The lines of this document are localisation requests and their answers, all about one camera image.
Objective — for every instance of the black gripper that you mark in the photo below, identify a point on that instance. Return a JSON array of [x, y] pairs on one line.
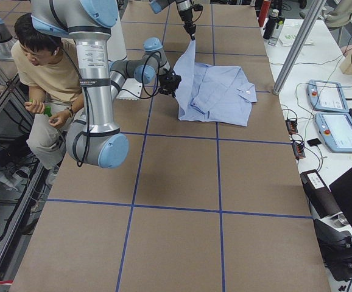
[[189, 23], [169, 81]]

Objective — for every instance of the blue striped button-up shirt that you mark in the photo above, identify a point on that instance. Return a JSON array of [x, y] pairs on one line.
[[210, 93]]

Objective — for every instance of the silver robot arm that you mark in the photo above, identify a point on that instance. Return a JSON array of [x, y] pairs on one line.
[[95, 138], [158, 6]]

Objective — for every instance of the red bottle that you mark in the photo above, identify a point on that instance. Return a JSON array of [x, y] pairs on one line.
[[265, 6]]

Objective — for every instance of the black water bottle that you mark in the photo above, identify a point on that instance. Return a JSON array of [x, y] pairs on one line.
[[270, 24]]

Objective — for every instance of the clear water bottle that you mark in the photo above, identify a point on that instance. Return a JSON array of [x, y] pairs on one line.
[[276, 31]]

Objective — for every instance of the person in beige shirt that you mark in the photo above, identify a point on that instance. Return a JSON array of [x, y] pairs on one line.
[[47, 65]]

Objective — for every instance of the upper teach pendant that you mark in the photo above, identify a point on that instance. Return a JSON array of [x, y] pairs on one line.
[[326, 96]]

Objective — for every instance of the teach pendant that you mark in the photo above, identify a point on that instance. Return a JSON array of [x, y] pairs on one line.
[[326, 96], [335, 130]]

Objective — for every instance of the lower teach pendant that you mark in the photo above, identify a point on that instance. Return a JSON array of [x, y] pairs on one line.
[[335, 130]]

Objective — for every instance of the aluminium frame post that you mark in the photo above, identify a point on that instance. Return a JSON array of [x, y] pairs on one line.
[[296, 48]]

